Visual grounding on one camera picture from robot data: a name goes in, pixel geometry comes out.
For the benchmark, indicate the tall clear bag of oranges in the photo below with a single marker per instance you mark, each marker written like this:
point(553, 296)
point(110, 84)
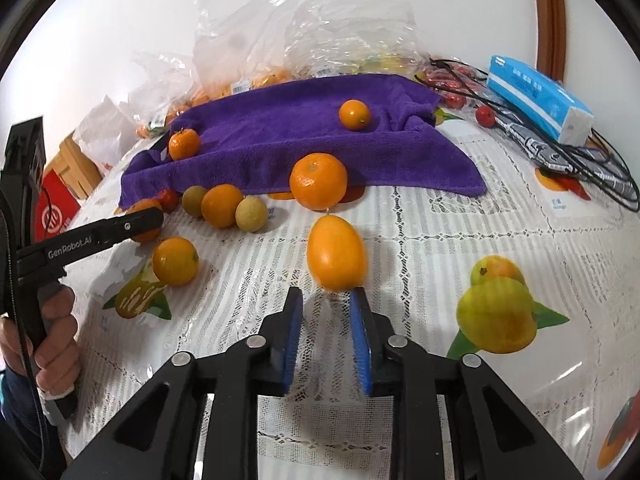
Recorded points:
point(240, 50)

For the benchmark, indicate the red cardboard box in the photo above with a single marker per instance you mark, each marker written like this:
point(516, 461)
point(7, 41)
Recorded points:
point(57, 210)

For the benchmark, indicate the oval smooth orange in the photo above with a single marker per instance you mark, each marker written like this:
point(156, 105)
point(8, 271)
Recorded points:
point(336, 252)

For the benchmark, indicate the clear bag of yellow fruit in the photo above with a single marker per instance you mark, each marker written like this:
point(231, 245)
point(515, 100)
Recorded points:
point(350, 35)

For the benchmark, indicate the person's left forearm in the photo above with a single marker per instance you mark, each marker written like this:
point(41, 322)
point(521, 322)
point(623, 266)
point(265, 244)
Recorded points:
point(20, 420)

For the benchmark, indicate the purple towel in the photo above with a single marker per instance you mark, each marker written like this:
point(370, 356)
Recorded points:
point(280, 130)

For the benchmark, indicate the white plastic bag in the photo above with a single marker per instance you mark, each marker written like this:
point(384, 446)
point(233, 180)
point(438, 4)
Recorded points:
point(102, 130)

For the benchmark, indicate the tan longan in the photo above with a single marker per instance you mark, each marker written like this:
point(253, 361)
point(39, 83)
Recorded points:
point(192, 201)
point(251, 214)

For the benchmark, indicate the clear bag of red fruit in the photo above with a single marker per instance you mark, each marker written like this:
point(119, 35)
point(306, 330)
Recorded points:
point(445, 80)

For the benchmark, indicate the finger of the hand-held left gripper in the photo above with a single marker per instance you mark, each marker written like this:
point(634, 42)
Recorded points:
point(135, 225)

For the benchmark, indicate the small orange with stem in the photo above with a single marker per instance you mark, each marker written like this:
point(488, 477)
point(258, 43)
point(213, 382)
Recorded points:
point(184, 145)

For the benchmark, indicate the blue tissue pack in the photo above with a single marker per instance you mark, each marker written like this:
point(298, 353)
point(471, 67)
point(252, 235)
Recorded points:
point(540, 97)

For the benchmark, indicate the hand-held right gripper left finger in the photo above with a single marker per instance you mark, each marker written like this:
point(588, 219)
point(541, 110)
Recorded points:
point(292, 345)

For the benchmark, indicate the small red fruit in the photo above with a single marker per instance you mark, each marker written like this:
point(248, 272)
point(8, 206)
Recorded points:
point(485, 116)
point(168, 201)

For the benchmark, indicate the brown wooden door frame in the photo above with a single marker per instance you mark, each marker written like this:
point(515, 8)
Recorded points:
point(547, 20)

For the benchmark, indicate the person's left hand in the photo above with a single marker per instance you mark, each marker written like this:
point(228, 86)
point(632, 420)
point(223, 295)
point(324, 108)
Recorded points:
point(55, 360)

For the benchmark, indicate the small clear bag of oranges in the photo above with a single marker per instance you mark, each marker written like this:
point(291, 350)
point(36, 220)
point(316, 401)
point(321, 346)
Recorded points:
point(160, 90)

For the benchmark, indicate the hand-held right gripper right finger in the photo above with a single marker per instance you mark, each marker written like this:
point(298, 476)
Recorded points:
point(361, 345)

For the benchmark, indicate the large mandarin orange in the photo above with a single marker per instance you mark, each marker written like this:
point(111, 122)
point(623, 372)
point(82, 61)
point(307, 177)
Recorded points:
point(318, 182)

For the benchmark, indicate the small round orange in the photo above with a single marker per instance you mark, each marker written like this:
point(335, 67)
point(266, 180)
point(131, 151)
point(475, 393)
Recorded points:
point(355, 115)

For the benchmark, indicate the wooden chair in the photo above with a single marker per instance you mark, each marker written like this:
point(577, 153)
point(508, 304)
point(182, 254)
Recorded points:
point(75, 165)

